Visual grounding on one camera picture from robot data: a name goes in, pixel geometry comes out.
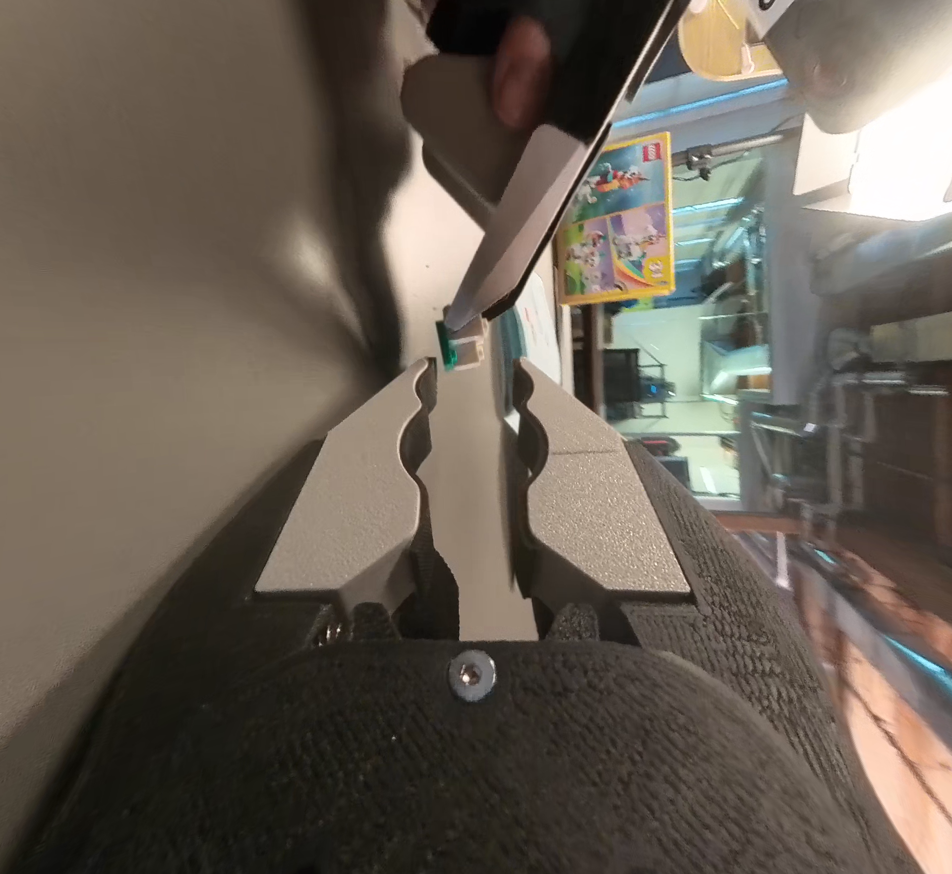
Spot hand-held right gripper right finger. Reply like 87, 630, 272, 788
512, 357, 699, 616

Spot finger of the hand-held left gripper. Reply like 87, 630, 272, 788
445, 123, 592, 330

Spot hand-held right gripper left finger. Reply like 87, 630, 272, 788
254, 357, 451, 615

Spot green and white lego assembly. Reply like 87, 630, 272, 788
434, 307, 490, 374

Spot yellow lego box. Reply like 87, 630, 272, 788
554, 131, 677, 307

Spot open lego instruction booklet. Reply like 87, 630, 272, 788
513, 270, 560, 373

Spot person's left hand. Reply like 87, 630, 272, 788
402, 0, 620, 131

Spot wooden book stand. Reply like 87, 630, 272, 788
677, 0, 788, 84

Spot studio light panel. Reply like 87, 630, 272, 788
790, 112, 952, 222

